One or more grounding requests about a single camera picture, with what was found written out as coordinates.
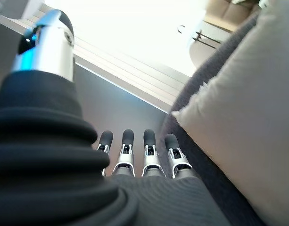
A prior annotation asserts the black silver robot left hand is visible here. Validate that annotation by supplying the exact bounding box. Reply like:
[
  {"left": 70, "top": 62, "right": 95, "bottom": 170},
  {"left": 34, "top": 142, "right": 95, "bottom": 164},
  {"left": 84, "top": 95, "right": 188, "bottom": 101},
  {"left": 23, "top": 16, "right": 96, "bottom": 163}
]
[{"left": 0, "top": 8, "right": 231, "bottom": 226}]

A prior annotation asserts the white fringed cushion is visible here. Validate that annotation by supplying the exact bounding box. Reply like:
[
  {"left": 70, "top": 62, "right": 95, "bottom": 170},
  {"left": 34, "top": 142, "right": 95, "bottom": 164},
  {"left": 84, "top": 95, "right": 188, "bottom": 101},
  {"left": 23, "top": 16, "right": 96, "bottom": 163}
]
[{"left": 171, "top": 0, "right": 289, "bottom": 226}]

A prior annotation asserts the white ribbed radiator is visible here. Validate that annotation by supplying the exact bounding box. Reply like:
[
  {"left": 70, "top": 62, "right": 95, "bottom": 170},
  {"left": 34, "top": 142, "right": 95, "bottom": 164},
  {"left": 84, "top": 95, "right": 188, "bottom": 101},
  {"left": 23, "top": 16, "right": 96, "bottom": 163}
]
[{"left": 73, "top": 35, "right": 191, "bottom": 114}]

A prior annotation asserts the grey round armchair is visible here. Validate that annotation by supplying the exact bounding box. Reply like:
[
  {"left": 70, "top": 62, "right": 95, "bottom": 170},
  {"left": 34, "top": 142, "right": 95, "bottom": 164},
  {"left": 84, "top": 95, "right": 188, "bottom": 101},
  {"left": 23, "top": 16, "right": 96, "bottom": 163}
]
[{"left": 158, "top": 9, "right": 270, "bottom": 226}]

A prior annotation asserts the beige tufted headboard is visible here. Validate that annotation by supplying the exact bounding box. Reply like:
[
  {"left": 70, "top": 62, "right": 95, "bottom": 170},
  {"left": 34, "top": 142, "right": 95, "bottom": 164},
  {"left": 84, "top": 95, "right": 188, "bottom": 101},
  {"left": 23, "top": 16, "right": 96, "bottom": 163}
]
[{"left": 204, "top": 0, "right": 262, "bottom": 32}]

